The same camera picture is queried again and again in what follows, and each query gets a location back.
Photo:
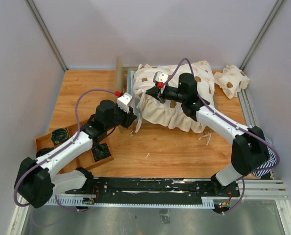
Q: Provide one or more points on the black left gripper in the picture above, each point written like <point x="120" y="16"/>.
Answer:
<point x="129" y="117"/>

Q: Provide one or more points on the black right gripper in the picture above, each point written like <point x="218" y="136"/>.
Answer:
<point x="156" y="93"/>

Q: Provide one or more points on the large bear print cushion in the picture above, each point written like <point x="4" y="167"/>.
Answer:
<point x="169" y="113"/>

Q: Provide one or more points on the wooden pet bed frame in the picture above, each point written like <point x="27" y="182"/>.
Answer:
<point x="120" y="85"/>

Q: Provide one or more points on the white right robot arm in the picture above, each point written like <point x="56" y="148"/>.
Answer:
<point x="249" y="147"/>

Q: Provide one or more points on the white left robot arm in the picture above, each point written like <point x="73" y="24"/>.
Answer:
<point x="38" y="180"/>

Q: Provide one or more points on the blue striped mattress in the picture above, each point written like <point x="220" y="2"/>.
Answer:
<point x="129" y="89"/>

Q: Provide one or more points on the black item in tray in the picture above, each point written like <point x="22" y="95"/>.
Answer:
<point x="101" y="151"/>

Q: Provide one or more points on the wooden divided tray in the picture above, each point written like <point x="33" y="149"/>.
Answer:
<point x="84" y="160"/>

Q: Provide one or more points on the small bear print pillow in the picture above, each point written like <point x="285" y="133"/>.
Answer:
<point x="231" y="80"/>

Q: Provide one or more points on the blue striped cloth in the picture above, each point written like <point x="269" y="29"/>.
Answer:
<point x="259" y="172"/>

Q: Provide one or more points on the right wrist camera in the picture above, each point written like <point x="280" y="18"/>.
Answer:
<point x="159" y="79"/>

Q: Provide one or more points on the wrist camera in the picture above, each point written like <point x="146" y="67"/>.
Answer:
<point x="159" y="79"/>
<point x="124" y="101"/>

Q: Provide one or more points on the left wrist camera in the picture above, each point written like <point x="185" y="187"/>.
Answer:
<point x="124" y="101"/>

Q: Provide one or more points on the aluminium side rail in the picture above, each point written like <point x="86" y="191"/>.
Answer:
<point x="247" y="110"/>

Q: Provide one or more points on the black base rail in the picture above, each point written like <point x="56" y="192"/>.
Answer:
<point x="154" y="190"/>

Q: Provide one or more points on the white slotted cable duct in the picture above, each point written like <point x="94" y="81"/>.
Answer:
<point x="81" y="201"/>

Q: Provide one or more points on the left aluminium frame post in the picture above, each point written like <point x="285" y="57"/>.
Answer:
<point x="46" y="33"/>

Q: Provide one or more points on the aluminium frame post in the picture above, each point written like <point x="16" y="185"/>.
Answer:
<point x="277" y="7"/>
<point x="46" y="33"/>

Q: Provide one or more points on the right aluminium frame post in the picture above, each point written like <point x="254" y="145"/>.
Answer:
<point x="277" y="7"/>

